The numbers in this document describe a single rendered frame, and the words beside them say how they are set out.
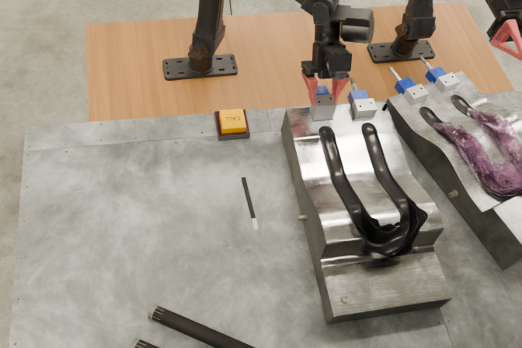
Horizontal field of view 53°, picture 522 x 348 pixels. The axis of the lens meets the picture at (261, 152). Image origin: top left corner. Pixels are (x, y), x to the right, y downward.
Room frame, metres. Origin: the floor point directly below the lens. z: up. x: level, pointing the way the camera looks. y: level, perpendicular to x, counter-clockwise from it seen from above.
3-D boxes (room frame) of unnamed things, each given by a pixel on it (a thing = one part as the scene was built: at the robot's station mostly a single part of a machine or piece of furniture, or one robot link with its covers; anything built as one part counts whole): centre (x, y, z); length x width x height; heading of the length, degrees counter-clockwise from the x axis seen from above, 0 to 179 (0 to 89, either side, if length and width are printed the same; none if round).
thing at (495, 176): (0.81, -0.55, 0.90); 0.26 x 0.18 x 0.08; 37
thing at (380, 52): (1.17, -0.35, 0.84); 0.20 x 0.07 x 0.08; 112
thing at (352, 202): (0.63, -0.25, 0.92); 0.35 x 0.16 x 0.09; 20
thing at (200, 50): (0.95, 0.20, 0.90); 0.09 x 0.06 x 0.06; 170
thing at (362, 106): (0.89, -0.21, 0.89); 0.13 x 0.05 x 0.05; 20
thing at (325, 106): (0.85, -0.11, 0.91); 0.13 x 0.05 x 0.05; 20
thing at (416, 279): (0.61, -0.25, 0.87); 0.50 x 0.26 x 0.14; 20
